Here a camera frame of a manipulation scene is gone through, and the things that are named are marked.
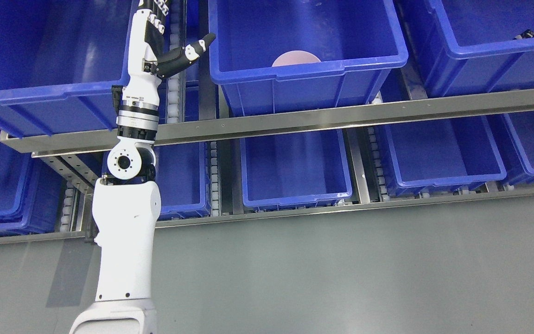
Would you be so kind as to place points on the blue bin lower left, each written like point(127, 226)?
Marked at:
point(30, 194)

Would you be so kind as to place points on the steel shelf rack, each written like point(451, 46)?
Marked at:
point(57, 150)

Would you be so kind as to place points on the blue bin upper right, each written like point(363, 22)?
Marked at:
point(465, 47)

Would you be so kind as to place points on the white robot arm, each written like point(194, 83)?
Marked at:
point(123, 303)

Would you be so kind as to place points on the blue bin upper middle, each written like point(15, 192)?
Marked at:
point(359, 42)

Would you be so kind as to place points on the blue bin lower centre-left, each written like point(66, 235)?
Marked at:
point(180, 190)

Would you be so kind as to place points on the blue bin lower middle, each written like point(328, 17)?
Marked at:
point(303, 169)

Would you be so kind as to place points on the blue bin upper left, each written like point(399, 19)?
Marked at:
point(59, 60)

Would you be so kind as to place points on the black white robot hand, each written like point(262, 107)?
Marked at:
point(147, 62)

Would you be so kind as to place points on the pink bowl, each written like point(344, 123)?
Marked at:
point(295, 57)

